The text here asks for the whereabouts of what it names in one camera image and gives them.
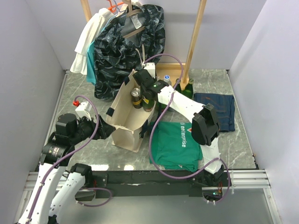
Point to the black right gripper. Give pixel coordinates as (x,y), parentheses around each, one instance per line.
(155,80)

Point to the silver beverage can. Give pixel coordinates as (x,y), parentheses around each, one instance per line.
(136,98)

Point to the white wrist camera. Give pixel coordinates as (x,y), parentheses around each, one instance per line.
(83,109)
(150,68)

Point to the green glass bottle gold cap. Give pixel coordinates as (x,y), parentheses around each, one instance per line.
(188,90)

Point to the teal hanging garment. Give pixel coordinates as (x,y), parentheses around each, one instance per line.
(90,77)

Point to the folded blue jeans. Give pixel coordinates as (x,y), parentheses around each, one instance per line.
(224,106)

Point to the wooden clothes rack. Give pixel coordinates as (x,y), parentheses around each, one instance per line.
(174,69)

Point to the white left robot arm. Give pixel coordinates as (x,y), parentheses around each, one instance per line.
(46,204)

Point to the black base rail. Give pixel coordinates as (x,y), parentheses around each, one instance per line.
(153,183)

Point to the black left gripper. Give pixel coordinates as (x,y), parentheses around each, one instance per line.
(104,129)

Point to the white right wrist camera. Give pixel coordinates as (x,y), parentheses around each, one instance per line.
(150,68)

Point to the orange clothes hanger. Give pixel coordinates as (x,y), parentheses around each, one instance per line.
(113,7)

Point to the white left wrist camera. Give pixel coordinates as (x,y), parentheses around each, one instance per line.
(83,109)

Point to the green printed t-shirt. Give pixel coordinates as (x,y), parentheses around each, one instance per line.
(173,146)

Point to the dark patterned hanging shirt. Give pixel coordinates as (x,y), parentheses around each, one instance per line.
(115,56)

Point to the white hanging garment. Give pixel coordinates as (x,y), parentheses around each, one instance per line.
(88,35)

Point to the beige canvas tote bag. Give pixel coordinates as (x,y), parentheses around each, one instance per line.
(130,122)

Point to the wooden clothes hanger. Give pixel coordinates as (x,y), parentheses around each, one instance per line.
(133,15)

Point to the clear water bottle blue cap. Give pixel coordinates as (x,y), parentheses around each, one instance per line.
(167,80)

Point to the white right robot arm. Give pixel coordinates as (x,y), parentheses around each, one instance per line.
(205,123)

